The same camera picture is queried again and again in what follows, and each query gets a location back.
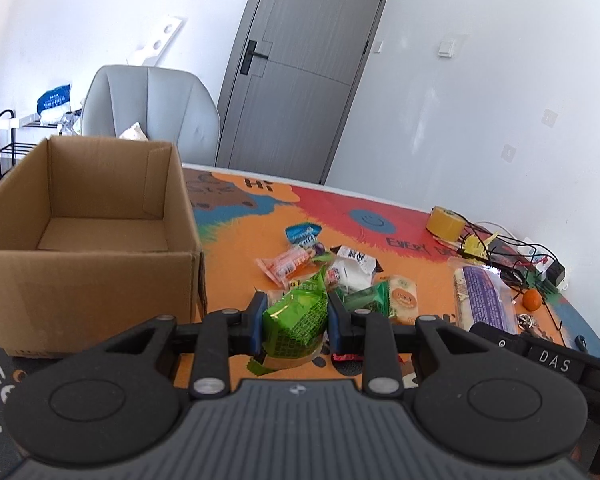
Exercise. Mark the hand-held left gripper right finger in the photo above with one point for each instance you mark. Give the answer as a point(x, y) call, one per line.
point(336, 327)

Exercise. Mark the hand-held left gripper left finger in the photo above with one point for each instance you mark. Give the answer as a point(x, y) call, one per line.
point(258, 321)

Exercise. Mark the green snack packet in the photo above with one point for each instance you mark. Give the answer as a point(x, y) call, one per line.
point(367, 299)
point(295, 322)

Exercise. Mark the white snack packet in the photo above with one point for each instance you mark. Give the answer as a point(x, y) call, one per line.
point(352, 267)

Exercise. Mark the beige pastry packet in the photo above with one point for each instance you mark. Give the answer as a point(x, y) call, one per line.
point(403, 299)

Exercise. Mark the large cardboard box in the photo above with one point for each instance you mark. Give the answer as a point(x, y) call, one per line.
point(105, 280)

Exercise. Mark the small red snack packet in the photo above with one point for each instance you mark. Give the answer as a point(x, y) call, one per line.
point(345, 358)

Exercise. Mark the metal key bunch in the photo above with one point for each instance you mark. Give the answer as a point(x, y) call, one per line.
point(527, 320)

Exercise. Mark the pink snack packet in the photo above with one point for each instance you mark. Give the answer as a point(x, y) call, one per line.
point(282, 266)

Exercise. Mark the orange mandarin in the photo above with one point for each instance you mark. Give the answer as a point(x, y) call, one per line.
point(533, 299)

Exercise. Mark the small purple snack packet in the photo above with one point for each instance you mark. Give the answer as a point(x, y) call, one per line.
point(317, 249)

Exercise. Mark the black power adapter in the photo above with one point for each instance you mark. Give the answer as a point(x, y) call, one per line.
point(555, 273)

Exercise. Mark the long purple snack packet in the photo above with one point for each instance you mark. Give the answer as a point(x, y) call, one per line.
point(482, 297)

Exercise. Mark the blue snack packet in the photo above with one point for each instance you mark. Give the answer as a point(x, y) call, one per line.
point(302, 233)

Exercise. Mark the colourful printed table mat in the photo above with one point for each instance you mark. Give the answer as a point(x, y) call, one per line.
point(280, 215)

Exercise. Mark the yellow paper tag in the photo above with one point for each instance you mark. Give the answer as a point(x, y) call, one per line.
point(472, 248)

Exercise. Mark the yellow tape roll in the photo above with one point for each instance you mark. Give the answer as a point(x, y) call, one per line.
point(445, 222)

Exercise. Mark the dotted cream pillow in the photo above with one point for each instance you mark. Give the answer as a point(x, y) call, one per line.
point(134, 133)

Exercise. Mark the grey upholstered chair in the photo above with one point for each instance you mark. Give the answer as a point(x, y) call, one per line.
point(180, 110)

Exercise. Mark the grey door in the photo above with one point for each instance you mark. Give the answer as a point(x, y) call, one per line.
point(305, 70)

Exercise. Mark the white board with holes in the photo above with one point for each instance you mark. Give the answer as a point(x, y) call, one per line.
point(156, 42)

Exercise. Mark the blue plastic bag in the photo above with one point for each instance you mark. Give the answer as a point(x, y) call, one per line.
point(54, 99)

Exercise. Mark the black shoe rack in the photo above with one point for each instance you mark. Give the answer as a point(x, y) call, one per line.
point(10, 130)

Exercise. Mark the white wall socket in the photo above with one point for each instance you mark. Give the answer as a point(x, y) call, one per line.
point(509, 152)
point(549, 117)

